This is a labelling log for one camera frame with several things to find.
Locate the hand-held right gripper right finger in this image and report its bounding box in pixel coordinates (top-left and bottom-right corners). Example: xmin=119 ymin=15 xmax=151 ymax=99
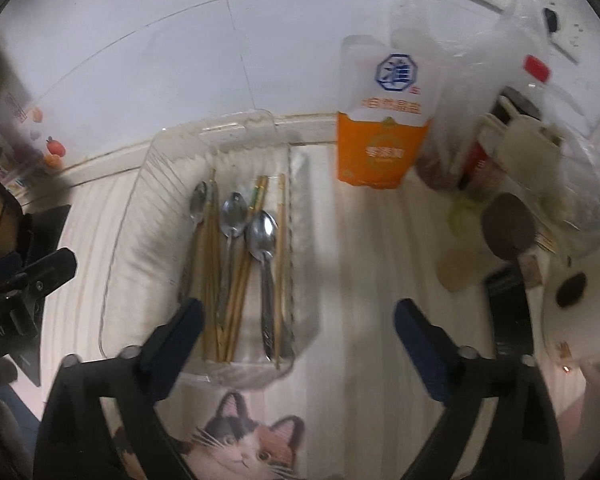
xmin=394 ymin=298 xmax=566 ymax=480

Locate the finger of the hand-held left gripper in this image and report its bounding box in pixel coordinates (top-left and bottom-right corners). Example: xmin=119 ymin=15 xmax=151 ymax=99
xmin=0 ymin=247 xmax=78 ymax=312
xmin=0 ymin=251 xmax=25 ymax=286

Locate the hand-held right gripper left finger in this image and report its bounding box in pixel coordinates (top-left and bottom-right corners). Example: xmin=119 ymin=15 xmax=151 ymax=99
xmin=32 ymin=298 xmax=206 ymax=480

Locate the clear plastic container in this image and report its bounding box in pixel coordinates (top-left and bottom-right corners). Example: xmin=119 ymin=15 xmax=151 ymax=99
xmin=99 ymin=108 xmax=321 ymax=387

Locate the metal spoon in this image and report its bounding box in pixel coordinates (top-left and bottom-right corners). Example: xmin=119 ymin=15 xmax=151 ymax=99
xmin=245 ymin=210 xmax=280 ymax=362
xmin=215 ymin=191 xmax=248 ymax=326
xmin=180 ymin=181 xmax=210 ymax=303

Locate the person's left forearm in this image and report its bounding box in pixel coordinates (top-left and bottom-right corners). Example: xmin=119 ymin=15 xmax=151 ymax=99
xmin=0 ymin=360 xmax=33 ymax=480

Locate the black smartphone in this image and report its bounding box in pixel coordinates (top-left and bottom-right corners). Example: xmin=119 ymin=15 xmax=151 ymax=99
xmin=485 ymin=260 xmax=533 ymax=356

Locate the brown-lidded spice jar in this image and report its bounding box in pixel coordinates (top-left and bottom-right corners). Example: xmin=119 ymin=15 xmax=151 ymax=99
xmin=437 ymin=192 xmax=538 ymax=293

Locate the pink and cream electric kettle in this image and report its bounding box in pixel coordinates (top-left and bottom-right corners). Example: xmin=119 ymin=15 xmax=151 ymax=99
xmin=540 ymin=230 xmax=600 ymax=376

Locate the orange and white salt bag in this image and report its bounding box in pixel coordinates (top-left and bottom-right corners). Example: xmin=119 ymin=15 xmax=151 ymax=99
xmin=336 ymin=35 xmax=443 ymax=190

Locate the clear plastic bag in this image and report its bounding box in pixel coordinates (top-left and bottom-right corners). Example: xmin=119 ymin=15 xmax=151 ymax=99
xmin=390 ymin=0 xmax=600 ymax=241

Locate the red-capped plastic bottle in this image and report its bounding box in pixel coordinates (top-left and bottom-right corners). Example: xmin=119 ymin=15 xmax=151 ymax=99
xmin=457 ymin=54 xmax=553 ymax=191

